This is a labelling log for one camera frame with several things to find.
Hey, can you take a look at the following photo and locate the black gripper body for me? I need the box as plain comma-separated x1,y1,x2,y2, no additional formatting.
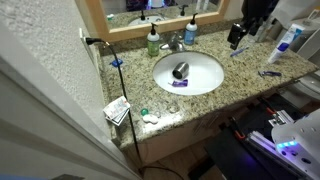
241,0,279,21

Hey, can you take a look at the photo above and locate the silver metal cup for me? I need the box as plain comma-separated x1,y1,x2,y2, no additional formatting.
171,61,190,80

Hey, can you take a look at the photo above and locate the white oval sink basin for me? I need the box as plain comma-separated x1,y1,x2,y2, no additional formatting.
152,50,226,97

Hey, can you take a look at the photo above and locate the clear plastic bottle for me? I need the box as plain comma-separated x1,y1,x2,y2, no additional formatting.
254,16,270,43

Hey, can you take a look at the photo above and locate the blue toothbrush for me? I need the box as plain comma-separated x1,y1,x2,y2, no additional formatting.
229,46,250,58

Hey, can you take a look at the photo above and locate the white bottle with blue cap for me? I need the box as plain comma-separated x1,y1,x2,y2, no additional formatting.
267,42,291,64

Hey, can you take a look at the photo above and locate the tall white cream tube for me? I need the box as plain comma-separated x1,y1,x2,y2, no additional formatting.
279,23,306,51

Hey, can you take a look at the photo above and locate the blue soap pump bottle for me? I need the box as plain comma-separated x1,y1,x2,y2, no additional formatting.
183,12,199,46

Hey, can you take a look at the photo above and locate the blue razor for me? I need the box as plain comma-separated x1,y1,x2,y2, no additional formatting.
257,70,283,79

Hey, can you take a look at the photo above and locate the chrome faucet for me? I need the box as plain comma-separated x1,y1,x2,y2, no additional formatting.
159,31,186,53

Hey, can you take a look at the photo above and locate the purple wrapper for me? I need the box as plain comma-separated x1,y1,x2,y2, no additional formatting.
168,79,189,88

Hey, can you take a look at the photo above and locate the black orange clamp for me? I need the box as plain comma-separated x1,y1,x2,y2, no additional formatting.
259,96,278,116
229,116,248,140

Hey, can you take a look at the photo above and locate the white toilet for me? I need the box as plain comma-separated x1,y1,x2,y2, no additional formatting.
279,19,320,109

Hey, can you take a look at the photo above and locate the green soap pump bottle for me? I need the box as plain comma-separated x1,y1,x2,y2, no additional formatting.
146,22,161,57

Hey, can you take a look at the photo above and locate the green white contact lens case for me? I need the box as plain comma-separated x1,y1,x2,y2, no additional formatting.
140,107,160,125

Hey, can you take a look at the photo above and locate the wooden vanity cabinet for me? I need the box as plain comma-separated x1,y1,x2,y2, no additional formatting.
119,89,301,168

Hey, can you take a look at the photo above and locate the small blue cap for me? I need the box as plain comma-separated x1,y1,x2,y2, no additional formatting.
109,58,124,68

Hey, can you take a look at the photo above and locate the black cart platform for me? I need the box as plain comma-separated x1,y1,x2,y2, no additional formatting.
188,93,320,180

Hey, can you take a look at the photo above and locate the stack of card packets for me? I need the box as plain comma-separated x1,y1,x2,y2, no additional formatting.
102,95,132,127

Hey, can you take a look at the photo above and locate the aluminium robot base mount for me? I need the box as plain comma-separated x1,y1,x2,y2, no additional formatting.
246,109,320,180

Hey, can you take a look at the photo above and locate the black power cable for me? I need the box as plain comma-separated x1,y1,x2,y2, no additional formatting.
85,37,184,180

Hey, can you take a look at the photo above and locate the wood framed wall mirror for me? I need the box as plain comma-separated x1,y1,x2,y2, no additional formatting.
74,0,231,43

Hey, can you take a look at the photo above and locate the white wall outlet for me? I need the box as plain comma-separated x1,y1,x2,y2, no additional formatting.
78,27,96,64

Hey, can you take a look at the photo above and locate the white door frame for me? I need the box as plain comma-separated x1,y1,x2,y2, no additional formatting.
0,23,141,180

